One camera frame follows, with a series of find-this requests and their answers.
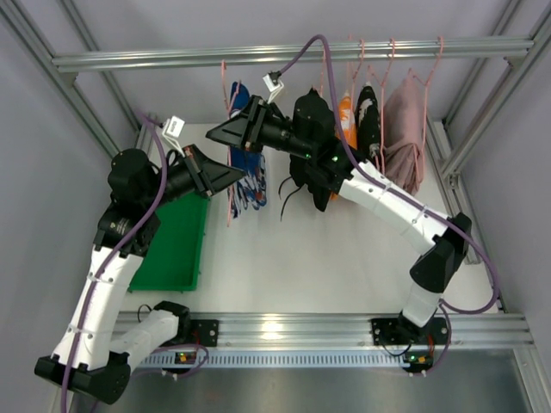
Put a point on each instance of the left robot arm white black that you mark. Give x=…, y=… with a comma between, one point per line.
x=88, y=359

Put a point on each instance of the orange white trousers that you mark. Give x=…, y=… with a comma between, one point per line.
x=347, y=119

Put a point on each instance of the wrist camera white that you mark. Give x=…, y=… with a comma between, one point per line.
x=274, y=84
x=171, y=131

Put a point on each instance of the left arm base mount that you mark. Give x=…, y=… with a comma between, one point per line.
x=198, y=331

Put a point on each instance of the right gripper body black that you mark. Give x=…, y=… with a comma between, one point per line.
x=254, y=125

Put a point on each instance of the pink trousers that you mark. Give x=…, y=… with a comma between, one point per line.
x=403, y=136

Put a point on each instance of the aluminium frame right posts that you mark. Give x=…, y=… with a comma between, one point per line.
x=490, y=87

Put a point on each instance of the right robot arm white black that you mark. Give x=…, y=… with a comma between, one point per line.
x=440, y=240

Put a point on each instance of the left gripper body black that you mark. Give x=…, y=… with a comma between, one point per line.
x=200, y=172

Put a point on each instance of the blue patterned trousers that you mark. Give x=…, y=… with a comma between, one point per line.
x=250, y=192

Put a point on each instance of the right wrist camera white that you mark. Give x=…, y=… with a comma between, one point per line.
x=274, y=84

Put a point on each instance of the green plastic tray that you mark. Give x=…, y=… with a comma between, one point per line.
x=172, y=263

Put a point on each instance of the aluminium frame left posts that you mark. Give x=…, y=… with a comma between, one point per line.
x=21, y=23

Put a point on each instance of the grey slotted cable duct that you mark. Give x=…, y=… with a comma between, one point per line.
x=277, y=359

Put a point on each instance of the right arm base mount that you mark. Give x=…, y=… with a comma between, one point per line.
x=388, y=331

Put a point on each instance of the aluminium frame posts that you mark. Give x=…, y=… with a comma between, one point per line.
x=21, y=23
x=490, y=87

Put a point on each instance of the aluminium hanging rail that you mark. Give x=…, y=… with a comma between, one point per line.
x=278, y=56

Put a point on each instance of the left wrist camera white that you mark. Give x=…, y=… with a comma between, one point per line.
x=171, y=131

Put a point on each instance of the black white patterned trousers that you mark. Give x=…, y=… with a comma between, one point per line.
x=368, y=123

